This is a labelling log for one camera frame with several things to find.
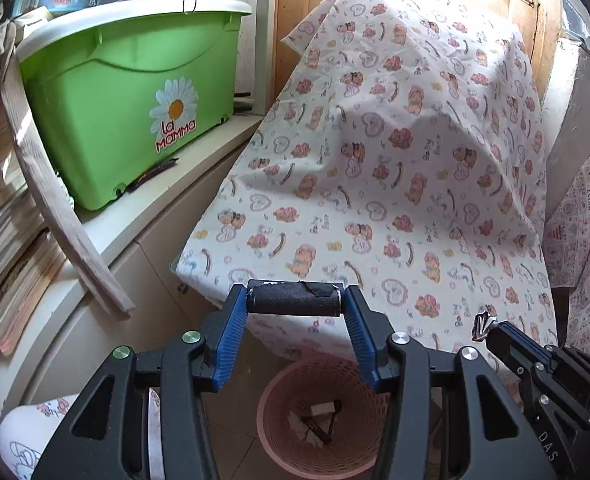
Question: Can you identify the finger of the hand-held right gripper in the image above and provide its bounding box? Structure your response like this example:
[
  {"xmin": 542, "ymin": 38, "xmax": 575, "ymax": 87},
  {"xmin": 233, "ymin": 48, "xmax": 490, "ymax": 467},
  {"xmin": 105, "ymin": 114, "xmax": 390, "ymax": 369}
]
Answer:
[
  {"xmin": 497, "ymin": 322, "xmax": 590, "ymax": 391},
  {"xmin": 486, "ymin": 327, "xmax": 590, "ymax": 432}
]

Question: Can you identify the pale wooden slat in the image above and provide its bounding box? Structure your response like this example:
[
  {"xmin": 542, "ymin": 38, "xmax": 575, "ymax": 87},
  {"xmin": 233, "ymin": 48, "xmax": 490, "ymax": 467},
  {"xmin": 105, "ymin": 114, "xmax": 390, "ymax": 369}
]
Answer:
[{"xmin": 0, "ymin": 25, "xmax": 136, "ymax": 318}]

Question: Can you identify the white shelf frame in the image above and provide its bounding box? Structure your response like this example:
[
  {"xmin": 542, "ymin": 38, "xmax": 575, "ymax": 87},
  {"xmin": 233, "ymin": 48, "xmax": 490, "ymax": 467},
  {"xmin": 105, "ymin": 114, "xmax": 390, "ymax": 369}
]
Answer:
[{"xmin": 232, "ymin": 0, "xmax": 280, "ymax": 116}]

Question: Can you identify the bear printed cloth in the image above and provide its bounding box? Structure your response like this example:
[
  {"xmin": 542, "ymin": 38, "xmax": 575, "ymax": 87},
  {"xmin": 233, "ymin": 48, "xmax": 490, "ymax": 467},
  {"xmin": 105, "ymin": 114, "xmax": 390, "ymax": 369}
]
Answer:
[{"xmin": 175, "ymin": 0, "xmax": 558, "ymax": 386}]

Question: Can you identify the black foam cylinder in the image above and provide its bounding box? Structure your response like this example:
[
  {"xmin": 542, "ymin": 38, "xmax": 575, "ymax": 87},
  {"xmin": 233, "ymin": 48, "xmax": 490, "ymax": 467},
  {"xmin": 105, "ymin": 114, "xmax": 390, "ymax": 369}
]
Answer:
[{"xmin": 246, "ymin": 280, "xmax": 344, "ymax": 318}]

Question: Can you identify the dark brown sachet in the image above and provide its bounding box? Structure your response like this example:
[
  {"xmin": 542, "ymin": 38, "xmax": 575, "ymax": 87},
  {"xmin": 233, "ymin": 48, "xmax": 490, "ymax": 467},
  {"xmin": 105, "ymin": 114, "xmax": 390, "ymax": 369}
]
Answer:
[{"xmin": 125, "ymin": 158, "xmax": 180, "ymax": 193}]

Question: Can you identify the small black white wrapper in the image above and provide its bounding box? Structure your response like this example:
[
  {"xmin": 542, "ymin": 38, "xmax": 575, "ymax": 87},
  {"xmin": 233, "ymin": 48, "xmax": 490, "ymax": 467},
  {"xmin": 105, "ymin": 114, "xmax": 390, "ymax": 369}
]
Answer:
[{"xmin": 471, "ymin": 311, "xmax": 498, "ymax": 343}]

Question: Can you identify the blue cardboard box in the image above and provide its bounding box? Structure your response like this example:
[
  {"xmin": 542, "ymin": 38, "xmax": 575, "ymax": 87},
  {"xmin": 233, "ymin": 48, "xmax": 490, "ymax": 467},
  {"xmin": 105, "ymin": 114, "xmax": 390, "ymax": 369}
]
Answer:
[{"xmin": 10, "ymin": 0, "xmax": 108, "ymax": 16}]

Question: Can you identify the white box lid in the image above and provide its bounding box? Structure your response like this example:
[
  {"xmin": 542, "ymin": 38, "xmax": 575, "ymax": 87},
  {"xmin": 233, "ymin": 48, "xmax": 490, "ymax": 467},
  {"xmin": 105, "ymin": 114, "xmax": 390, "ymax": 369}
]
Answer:
[{"xmin": 17, "ymin": 0, "xmax": 253, "ymax": 56}]

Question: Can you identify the printed white pillow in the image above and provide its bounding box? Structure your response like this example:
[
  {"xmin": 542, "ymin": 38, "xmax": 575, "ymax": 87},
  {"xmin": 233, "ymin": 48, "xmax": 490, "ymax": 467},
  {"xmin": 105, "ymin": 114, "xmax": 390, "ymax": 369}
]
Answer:
[{"xmin": 0, "ymin": 392, "xmax": 160, "ymax": 480}]

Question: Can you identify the white cabinet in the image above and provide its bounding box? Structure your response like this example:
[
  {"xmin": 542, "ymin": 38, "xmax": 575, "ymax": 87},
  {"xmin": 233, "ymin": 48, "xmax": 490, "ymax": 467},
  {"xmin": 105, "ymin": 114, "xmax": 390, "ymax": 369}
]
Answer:
[{"xmin": 0, "ymin": 115, "xmax": 266, "ymax": 411}]

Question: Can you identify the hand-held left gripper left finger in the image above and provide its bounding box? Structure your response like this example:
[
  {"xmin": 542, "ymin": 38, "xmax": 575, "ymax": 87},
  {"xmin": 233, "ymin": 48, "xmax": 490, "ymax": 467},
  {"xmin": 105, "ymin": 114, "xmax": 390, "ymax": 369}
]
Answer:
[{"xmin": 31, "ymin": 282, "xmax": 250, "ymax": 480}]

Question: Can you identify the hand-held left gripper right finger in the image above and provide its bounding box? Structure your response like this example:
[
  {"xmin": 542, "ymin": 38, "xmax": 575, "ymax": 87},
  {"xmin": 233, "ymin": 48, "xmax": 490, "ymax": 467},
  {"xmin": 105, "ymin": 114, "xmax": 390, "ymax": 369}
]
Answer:
[{"xmin": 342, "ymin": 285, "xmax": 546, "ymax": 480}]

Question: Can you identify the stack of magazines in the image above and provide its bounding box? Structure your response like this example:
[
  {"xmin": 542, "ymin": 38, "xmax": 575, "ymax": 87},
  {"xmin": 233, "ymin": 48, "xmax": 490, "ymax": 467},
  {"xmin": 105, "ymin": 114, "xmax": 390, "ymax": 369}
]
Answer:
[{"xmin": 0, "ymin": 25, "xmax": 68, "ymax": 356}]

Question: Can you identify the grey board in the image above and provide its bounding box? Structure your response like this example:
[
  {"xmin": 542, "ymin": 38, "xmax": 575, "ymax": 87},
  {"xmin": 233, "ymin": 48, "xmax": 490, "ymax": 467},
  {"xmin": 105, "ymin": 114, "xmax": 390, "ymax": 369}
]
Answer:
[{"xmin": 545, "ymin": 40, "xmax": 590, "ymax": 221}]

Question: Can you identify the pink plastic basket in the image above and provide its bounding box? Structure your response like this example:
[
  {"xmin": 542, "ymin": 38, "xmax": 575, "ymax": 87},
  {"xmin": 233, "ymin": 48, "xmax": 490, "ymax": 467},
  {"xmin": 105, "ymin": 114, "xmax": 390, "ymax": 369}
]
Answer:
[{"xmin": 256, "ymin": 355, "xmax": 393, "ymax": 480}]

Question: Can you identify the green plastic storage box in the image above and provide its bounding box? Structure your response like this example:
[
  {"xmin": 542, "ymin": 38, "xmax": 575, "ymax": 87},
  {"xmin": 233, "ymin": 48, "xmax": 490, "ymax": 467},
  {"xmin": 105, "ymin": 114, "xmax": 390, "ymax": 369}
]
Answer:
[{"xmin": 19, "ymin": 10, "xmax": 243, "ymax": 212}]

